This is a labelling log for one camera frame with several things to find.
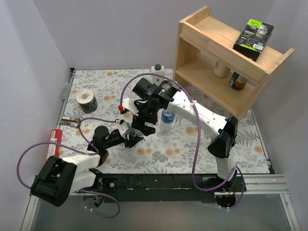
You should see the blue label water bottle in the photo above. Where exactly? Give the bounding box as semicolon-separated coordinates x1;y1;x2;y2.
160;109;175;133

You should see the clear water bottle white-blue label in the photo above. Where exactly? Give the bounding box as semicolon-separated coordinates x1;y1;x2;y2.
128;128;143;140

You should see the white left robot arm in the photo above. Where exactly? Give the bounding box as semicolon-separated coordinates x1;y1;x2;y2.
30;125;144;207

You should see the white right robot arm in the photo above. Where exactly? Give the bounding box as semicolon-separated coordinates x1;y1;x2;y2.
131;78;238;191

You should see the white square lotion bottle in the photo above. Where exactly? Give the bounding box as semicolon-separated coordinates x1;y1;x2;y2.
151;64;165;86

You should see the chocolate bar wrapper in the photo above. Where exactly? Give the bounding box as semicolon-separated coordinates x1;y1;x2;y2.
59;116;81;128

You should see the red snack box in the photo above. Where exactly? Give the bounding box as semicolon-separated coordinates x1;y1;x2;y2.
45;128;63;162

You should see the wooden shelf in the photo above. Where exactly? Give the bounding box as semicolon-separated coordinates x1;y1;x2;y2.
173;6;295;120

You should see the cream cup on shelf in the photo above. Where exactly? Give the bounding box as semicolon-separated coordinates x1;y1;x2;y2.
214;61;231;78

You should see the dark jar on shelf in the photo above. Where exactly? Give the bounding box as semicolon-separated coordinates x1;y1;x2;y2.
229;72;248;90

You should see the black green product box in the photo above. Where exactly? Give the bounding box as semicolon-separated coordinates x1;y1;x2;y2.
233;19;275;61

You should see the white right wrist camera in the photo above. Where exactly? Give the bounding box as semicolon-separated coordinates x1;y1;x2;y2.
118;98;139;116

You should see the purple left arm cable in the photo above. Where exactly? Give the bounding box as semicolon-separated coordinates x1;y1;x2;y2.
16;117;121;219

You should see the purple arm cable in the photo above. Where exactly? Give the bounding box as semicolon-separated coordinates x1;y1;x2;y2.
120;73;246;209
16;117;121;219

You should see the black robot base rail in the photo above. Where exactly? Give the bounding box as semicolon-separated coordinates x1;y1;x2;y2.
86;172;246;207

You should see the small clear bottle at wall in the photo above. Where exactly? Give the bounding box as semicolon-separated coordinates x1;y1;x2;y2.
60;82;69;101

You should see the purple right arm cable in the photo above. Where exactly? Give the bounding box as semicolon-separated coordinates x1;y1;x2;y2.
120;73;246;209

